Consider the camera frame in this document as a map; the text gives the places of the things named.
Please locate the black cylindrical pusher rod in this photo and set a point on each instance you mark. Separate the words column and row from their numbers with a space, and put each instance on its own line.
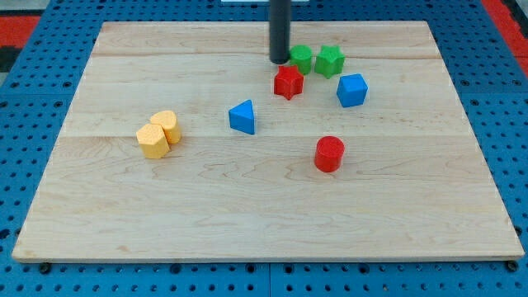
column 279, row 30

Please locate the red star block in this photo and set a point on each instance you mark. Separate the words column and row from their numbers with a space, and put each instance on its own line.
column 288, row 82

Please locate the green star block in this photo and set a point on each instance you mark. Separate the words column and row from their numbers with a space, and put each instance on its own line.
column 329, row 61

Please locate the green cylinder block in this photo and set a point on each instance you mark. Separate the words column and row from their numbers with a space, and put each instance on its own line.
column 301, row 56

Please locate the blue cube block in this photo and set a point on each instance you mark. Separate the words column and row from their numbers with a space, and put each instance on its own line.
column 352, row 90

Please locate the blue triangle block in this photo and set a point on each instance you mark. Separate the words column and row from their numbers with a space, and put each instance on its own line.
column 242, row 118

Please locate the red cylinder block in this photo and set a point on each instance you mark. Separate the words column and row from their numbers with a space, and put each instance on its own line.
column 329, row 153

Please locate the yellow heart block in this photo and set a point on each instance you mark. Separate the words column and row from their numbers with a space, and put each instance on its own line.
column 169, row 122

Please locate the wooden board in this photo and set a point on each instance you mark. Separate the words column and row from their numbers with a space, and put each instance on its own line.
column 413, row 185

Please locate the yellow hexagon block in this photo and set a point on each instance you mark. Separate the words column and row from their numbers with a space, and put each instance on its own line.
column 152, row 141

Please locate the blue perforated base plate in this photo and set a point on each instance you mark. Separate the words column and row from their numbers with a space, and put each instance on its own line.
column 37, row 91

